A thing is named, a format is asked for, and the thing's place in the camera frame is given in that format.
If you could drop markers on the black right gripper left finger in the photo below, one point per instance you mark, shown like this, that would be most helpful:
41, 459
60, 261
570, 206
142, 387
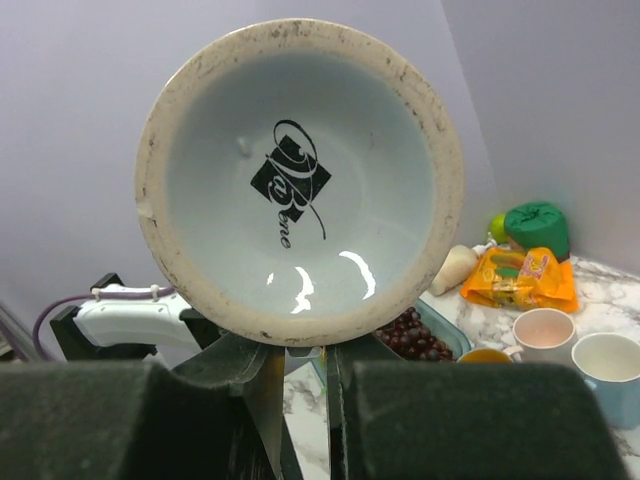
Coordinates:
218, 415

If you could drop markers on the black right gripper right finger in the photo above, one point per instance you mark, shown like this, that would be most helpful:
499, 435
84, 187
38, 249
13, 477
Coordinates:
397, 419

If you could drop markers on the blue butterfly mug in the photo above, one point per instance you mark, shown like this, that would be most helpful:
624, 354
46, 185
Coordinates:
486, 356

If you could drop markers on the pink mug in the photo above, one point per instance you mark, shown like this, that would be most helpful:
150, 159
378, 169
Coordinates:
543, 335

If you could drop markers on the light blue hexagonal mug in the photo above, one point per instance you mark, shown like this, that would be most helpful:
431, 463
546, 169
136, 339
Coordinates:
609, 364

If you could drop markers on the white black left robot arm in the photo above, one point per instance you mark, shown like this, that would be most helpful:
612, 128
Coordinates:
116, 322

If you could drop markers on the dark purple grapes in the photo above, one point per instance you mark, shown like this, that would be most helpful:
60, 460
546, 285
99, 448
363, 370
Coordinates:
411, 339

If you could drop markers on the clear blue plastic bowl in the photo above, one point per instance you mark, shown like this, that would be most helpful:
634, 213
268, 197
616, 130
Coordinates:
445, 330

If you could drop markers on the cream lotion bottle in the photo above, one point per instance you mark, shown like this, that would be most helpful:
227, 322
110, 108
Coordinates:
458, 265

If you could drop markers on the orange snack bag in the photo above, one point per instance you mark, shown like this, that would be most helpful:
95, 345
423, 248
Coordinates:
521, 280

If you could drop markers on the green pear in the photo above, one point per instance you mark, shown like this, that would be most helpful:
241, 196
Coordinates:
497, 229

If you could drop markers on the green wrapped cup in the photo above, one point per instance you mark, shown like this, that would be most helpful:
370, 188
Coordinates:
539, 224

